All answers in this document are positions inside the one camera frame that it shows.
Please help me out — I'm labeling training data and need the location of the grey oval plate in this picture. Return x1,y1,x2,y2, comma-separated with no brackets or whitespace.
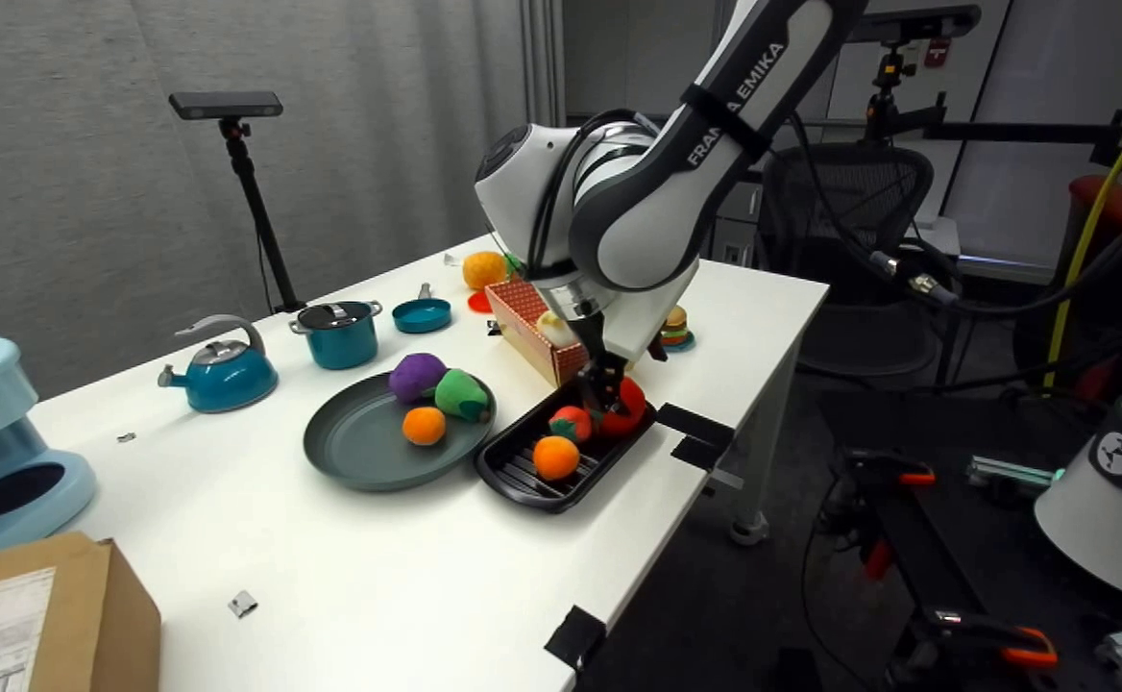
304,372,496,492

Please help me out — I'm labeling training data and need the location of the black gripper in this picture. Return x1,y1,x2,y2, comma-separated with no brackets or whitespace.
556,276,627,415

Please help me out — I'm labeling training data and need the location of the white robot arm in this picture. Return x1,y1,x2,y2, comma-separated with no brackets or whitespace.
472,0,867,415

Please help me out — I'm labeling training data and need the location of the cardboard box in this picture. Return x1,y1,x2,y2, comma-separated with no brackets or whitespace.
0,532,162,692

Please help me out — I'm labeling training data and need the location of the orange ball on stand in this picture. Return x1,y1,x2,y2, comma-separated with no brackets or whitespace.
463,250,506,317

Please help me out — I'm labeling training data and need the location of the teal pot lid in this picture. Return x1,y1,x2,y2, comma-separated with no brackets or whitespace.
391,290,455,336

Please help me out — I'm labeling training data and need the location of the grey curtain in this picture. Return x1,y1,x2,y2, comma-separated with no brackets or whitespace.
0,0,537,396

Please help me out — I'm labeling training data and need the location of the toy burger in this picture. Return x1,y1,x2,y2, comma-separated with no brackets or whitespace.
659,309,697,350

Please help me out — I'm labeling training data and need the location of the red plush ball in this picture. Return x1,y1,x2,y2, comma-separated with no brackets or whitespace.
583,377,651,441

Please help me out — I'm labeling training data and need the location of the black camera tripod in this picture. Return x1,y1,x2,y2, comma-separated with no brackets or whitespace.
168,91,299,313

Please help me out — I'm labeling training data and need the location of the purple plush ball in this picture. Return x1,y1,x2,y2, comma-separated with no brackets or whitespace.
388,355,447,405

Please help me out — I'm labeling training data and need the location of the small orange plush ball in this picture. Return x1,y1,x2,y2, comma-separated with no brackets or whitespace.
529,436,581,482

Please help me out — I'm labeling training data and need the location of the yellow cable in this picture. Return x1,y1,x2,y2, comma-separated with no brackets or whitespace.
1040,68,1122,387

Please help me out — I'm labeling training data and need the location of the black office chair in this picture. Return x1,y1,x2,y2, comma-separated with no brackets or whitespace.
756,142,956,387

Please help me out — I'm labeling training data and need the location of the orange plush on plate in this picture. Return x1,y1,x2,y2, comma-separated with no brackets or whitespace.
400,408,450,449

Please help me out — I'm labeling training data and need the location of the green plush ball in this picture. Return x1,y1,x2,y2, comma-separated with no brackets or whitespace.
433,370,493,424

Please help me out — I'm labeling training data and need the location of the teal toy pot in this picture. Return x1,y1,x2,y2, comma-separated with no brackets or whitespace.
289,301,381,370

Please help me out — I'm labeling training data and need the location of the teal toy kettle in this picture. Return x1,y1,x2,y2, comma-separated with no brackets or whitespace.
157,317,281,415

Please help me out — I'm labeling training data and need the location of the red polka dot box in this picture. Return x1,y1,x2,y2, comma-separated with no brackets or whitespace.
488,282,587,383

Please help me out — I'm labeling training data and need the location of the black rectangular tray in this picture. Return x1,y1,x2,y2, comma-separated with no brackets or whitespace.
477,377,654,513

